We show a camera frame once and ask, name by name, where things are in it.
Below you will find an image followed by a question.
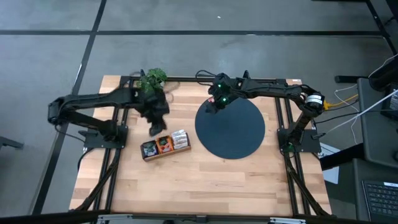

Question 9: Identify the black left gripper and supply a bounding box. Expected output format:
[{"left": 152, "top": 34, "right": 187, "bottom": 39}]
[{"left": 136, "top": 88, "right": 171, "bottom": 138}]

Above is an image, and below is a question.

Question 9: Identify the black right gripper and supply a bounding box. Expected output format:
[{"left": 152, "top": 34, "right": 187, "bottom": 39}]
[{"left": 204, "top": 73, "right": 241, "bottom": 115}]

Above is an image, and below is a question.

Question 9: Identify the dark blue tea packet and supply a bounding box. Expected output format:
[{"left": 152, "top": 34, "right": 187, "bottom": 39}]
[{"left": 141, "top": 141, "right": 159, "bottom": 158}]

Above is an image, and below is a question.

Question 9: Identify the wooden compartment tray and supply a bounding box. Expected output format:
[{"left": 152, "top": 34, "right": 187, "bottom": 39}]
[{"left": 139, "top": 129, "right": 192, "bottom": 162}]

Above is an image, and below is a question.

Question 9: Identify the dark blue round placemat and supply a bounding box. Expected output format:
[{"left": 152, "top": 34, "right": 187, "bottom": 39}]
[{"left": 194, "top": 96, "right": 266, "bottom": 160}]

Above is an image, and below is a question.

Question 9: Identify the green potted plant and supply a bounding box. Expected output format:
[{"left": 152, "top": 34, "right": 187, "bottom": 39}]
[{"left": 136, "top": 68, "right": 169, "bottom": 96}]

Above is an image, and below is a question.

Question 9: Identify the white paper sheet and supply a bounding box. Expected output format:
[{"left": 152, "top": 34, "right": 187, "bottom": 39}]
[{"left": 318, "top": 142, "right": 340, "bottom": 185}]

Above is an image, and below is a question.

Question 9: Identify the black stand foot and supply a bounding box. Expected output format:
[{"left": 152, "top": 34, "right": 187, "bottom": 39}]
[{"left": 0, "top": 136, "right": 25, "bottom": 151}]

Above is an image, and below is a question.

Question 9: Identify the grey desk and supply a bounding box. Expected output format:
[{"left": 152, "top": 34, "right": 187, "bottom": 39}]
[{"left": 356, "top": 77, "right": 398, "bottom": 169}]

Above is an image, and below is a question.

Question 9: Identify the black box device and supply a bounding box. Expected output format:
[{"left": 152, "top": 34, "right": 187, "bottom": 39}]
[{"left": 368, "top": 52, "right": 398, "bottom": 91}]

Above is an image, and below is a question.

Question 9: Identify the dark grey laptop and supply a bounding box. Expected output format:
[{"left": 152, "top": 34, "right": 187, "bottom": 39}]
[{"left": 354, "top": 159, "right": 398, "bottom": 222}]

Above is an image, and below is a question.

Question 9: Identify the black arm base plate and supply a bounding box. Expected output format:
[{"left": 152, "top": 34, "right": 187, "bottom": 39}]
[
  {"left": 83, "top": 124, "right": 129, "bottom": 149},
  {"left": 277, "top": 127, "right": 322, "bottom": 154}
]

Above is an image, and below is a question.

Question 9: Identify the yellow cable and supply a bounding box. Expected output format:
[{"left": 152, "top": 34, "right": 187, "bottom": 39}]
[{"left": 323, "top": 94, "right": 359, "bottom": 110}]

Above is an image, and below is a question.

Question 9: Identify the white cable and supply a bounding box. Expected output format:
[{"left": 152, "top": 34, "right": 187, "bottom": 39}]
[
  {"left": 332, "top": 88, "right": 358, "bottom": 146},
  {"left": 323, "top": 88, "right": 398, "bottom": 135}
]

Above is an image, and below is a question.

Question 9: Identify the black camera mount beam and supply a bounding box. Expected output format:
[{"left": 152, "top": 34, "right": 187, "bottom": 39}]
[{"left": 0, "top": 210, "right": 398, "bottom": 224}]

